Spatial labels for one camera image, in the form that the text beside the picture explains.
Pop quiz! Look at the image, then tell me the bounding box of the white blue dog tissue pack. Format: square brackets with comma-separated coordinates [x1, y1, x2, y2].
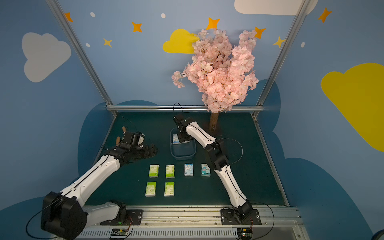
[173, 134, 181, 145]

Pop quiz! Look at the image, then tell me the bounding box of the green tissue pack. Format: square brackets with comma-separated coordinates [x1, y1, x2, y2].
[149, 165, 160, 178]
[145, 182, 157, 198]
[166, 165, 175, 179]
[164, 182, 175, 197]

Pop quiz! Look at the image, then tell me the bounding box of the white blue elephant tissue pack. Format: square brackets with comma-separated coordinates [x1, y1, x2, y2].
[184, 164, 194, 177]

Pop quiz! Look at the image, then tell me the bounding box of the blue monster tissue pack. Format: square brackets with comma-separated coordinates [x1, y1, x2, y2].
[201, 164, 211, 177]

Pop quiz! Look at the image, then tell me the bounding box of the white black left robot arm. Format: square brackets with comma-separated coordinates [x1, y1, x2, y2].
[41, 131, 158, 240]

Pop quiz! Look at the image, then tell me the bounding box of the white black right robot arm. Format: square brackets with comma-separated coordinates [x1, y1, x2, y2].
[173, 114, 253, 222]

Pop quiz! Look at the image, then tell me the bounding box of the blue plastic storage box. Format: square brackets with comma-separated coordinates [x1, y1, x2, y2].
[170, 128, 197, 161]

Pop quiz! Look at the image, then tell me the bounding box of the brown artificial tree trunk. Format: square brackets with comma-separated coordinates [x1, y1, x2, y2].
[209, 113, 219, 132]

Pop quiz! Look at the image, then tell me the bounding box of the pink blossom tree crown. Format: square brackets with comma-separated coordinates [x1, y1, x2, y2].
[172, 30, 259, 113]

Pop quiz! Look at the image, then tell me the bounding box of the aluminium frame rail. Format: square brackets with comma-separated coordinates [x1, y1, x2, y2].
[106, 104, 264, 112]

